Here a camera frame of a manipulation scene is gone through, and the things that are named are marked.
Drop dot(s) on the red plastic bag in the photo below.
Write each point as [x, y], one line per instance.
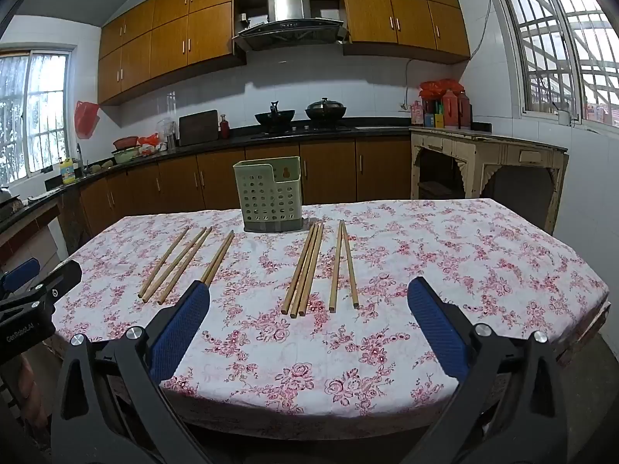
[86, 118]

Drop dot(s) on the brown wall cabinets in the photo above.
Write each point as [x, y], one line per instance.
[169, 38]

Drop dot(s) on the large barred window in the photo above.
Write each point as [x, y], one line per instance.
[556, 34]

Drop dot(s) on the black lidded wok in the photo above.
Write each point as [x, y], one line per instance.
[326, 111]

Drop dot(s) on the old white wooden table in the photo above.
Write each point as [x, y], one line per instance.
[483, 147]

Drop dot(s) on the small red bottle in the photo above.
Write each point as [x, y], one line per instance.
[224, 128]

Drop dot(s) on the white cup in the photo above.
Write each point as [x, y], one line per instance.
[564, 117]

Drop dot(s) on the crumpled red bag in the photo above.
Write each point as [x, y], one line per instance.
[435, 88]

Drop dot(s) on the metal faucet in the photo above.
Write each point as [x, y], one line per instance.
[79, 154]

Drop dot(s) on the yellow detergent bottle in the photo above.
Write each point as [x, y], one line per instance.
[68, 171]

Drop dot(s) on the green basin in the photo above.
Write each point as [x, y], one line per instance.
[125, 155]

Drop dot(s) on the steel range hood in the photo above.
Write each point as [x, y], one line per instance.
[290, 29]

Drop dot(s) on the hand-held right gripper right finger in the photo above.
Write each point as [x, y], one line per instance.
[437, 328]

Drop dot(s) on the orange plastic bag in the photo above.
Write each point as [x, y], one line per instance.
[149, 141]

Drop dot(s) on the pink carton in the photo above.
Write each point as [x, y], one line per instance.
[417, 113]

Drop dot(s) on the red bowl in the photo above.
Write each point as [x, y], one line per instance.
[125, 143]

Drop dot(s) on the black kitchen countertop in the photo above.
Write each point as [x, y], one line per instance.
[242, 138]

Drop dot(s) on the red floral tablecloth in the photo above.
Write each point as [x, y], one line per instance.
[290, 348]

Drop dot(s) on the small barred window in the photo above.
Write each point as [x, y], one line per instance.
[34, 111]

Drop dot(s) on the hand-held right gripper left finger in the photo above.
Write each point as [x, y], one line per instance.
[181, 328]

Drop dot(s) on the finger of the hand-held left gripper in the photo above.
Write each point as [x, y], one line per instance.
[22, 273]
[60, 275]

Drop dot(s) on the large red bottle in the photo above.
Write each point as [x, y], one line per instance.
[464, 109]
[450, 109]

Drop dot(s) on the dark cutting board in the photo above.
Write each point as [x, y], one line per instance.
[198, 128]

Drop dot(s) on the clear blender jug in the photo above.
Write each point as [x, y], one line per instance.
[167, 135]

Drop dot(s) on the green perforated chopstick holder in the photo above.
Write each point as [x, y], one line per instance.
[268, 193]

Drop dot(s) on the gas stove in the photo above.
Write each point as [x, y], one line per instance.
[309, 128]

